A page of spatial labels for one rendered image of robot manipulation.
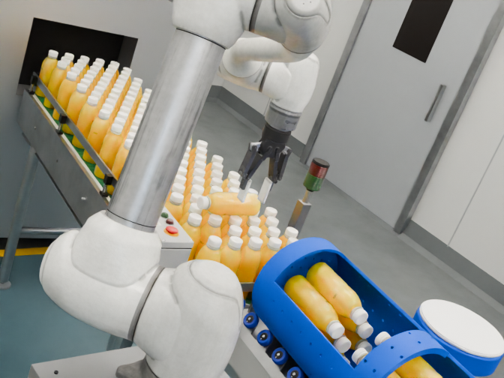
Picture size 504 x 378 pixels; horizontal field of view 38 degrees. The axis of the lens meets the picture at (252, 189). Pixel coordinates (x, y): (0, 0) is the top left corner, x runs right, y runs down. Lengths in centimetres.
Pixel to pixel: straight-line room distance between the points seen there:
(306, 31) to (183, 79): 24
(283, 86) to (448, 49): 386
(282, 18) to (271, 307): 83
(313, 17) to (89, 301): 65
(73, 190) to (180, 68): 148
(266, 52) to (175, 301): 63
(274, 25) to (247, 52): 40
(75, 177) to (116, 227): 142
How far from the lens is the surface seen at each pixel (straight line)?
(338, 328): 181
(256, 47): 170
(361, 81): 611
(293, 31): 133
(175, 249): 197
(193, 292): 132
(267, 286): 189
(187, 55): 135
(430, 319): 229
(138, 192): 135
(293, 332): 181
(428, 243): 572
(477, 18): 559
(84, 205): 267
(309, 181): 248
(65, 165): 286
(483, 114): 551
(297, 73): 187
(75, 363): 149
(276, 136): 192
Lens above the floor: 199
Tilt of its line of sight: 21 degrees down
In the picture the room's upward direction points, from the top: 21 degrees clockwise
